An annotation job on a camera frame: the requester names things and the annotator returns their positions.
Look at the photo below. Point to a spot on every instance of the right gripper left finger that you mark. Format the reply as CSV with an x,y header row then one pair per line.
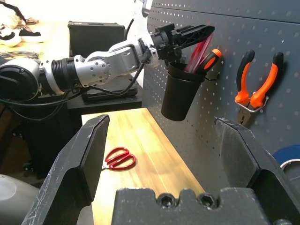
x,y
70,175

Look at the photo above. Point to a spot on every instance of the black equipment case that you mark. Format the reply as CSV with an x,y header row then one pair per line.
x,y
93,39

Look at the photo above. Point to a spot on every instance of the blue tape roll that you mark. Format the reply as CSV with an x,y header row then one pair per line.
x,y
288,152

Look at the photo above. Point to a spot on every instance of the silver right robot leg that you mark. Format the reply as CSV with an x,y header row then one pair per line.
x,y
14,199

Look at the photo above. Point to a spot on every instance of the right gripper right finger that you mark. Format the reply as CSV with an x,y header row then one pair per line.
x,y
269,187

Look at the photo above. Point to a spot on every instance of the white black sneaker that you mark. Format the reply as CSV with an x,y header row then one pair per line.
x,y
30,35
9,38

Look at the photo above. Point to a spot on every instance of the black side table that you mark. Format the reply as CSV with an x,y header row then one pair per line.
x,y
105,103

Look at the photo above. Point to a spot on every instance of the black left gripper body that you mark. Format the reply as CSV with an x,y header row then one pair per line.
x,y
166,44

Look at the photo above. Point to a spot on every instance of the black plastic cup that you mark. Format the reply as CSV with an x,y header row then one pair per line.
x,y
180,98

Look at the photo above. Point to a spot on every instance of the dark grey pegboard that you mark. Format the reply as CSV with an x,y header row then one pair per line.
x,y
234,28

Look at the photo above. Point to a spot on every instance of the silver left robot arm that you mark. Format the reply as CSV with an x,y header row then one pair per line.
x,y
93,68

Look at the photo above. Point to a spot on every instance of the orange black pliers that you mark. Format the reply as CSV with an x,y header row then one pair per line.
x,y
243,91

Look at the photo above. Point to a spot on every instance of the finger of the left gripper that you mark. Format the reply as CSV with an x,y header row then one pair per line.
x,y
194,32

